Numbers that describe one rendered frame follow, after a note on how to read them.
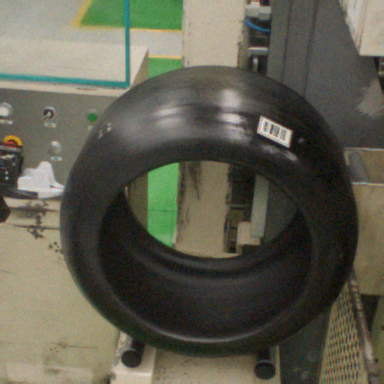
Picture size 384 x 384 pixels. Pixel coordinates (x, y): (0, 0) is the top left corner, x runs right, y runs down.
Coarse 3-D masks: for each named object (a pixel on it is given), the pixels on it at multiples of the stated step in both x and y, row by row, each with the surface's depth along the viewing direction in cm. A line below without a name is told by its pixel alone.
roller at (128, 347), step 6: (126, 336) 151; (126, 342) 148; (132, 342) 147; (138, 342) 148; (126, 348) 146; (132, 348) 146; (138, 348) 146; (144, 348) 149; (126, 354) 145; (132, 354) 145; (138, 354) 145; (126, 360) 146; (132, 360) 146; (138, 360) 145; (132, 366) 146
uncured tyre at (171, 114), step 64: (128, 128) 121; (192, 128) 117; (256, 128) 117; (320, 128) 129; (64, 192) 131; (320, 192) 120; (64, 256) 137; (128, 256) 161; (192, 256) 165; (256, 256) 161; (320, 256) 127; (128, 320) 139; (192, 320) 156; (256, 320) 152
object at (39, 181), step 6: (36, 174) 135; (42, 174) 135; (18, 180) 136; (24, 180) 136; (30, 180) 135; (36, 180) 135; (42, 180) 135; (48, 180) 136; (24, 186) 136; (30, 186) 136; (36, 186) 136; (42, 186) 136; (48, 186) 136; (42, 192) 136; (48, 192) 136; (54, 192) 137; (60, 192) 137
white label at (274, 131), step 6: (264, 120) 117; (258, 126) 116; (264, 126) 116; (270, 126) 117; (276, 126) 118; (282, 126) 118; (258, 132) 115; (264, 132) 116; (270, 132) 116; (276, 132) 117; (282, 132) 117; (288, 132) 118; (270, 138) 116; (276, 138) 116; (282, 138) 116; (288, 138) 117; (282, 144) 116; (288, 144) 116
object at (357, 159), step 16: (352, 160) 165; (368, 160) 170; (352, 176) 165; (368, 176) 172; (368, 192) 153; (368, 208) 155; (368, 224) 158; (368, 240) 160; (368, 256) 162; (368, 272) 164; (368, 288) 167
